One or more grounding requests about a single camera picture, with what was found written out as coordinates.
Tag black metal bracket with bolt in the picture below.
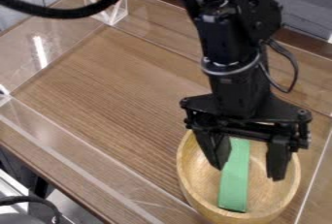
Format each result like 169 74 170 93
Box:
27 199 79 224

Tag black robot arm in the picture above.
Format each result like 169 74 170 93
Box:
181 0 312 181

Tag clear acrylic corner bracket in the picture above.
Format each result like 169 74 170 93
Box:
83 0 128 26

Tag brown wooden bowl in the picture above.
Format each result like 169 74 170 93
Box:
177 131 301 224

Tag green rectangular block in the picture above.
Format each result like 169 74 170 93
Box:
218 138 250 213

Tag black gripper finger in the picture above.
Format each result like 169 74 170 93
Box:
193 130 231 171
266 136 292 181

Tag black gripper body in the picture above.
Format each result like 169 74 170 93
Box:
181 74 312 152

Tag clear acrylic tray wall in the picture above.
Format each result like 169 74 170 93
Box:
0 0 332 224

